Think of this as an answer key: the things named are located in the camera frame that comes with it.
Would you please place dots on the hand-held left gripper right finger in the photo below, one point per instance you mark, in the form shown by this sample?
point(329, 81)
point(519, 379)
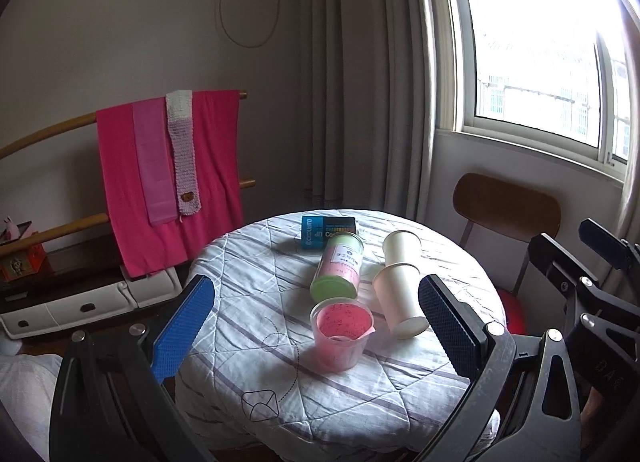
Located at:
point(450, 334)

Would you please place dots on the white cloth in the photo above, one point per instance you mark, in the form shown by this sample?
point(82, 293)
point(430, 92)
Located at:
point(27, 402)

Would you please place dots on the cream paper cup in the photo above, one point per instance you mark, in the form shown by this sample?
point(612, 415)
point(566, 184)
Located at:
point(399, 299)

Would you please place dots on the dark wooden cabinet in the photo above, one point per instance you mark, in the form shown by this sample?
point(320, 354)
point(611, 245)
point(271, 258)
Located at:
point(75, 267)

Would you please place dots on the window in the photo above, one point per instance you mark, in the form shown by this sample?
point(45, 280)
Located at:
point(540, 41)

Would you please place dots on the wooden towel rack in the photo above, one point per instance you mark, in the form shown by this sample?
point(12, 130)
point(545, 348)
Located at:
point(45, 130)

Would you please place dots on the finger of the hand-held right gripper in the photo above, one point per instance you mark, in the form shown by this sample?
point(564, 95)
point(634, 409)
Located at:
point(560, 267)
point(602, 239)

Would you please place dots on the green pink cylinder canister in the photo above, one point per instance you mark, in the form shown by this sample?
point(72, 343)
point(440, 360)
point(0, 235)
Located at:
point(337, 264)

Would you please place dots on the white paper cup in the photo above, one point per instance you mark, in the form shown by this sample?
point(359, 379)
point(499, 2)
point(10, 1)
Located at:
point(400, 246)

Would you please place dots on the pink towel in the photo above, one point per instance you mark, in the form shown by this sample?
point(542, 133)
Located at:
point(220, 161)

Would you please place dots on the red seat cushion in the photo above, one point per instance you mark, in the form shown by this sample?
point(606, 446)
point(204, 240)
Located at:
point(514, 314)

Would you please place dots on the light pink cloth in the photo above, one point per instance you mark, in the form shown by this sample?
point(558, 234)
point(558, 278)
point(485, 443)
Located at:
point(152, 166)

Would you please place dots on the knitted lilac scarf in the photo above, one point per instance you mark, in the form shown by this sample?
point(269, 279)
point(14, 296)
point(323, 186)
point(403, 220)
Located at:
point(184, 156)

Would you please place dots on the round table with quilted cloth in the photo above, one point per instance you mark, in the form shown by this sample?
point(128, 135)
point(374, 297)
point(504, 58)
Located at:
point(270, 292)

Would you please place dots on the brown wooden chair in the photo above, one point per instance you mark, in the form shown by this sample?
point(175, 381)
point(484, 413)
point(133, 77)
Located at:
point(505, 199)

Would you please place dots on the grey curtain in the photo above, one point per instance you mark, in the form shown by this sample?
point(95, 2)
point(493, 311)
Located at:
point(360, 76)

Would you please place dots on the white plastic storage unit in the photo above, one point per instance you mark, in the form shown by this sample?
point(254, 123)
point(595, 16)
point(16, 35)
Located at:
point(75, 304)

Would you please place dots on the orange box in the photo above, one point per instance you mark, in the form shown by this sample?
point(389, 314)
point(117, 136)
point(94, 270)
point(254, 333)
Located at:
point(20, 262)

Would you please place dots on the pink plastic measuring cup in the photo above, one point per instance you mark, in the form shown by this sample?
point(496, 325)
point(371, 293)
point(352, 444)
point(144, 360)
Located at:
point(342, 339)

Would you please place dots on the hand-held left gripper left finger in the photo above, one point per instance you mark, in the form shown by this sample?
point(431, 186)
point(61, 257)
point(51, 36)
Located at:
point(184, 329)

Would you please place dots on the blue cardboard box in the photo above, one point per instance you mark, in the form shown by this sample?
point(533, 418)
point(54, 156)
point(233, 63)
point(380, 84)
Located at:
point(320, 231)

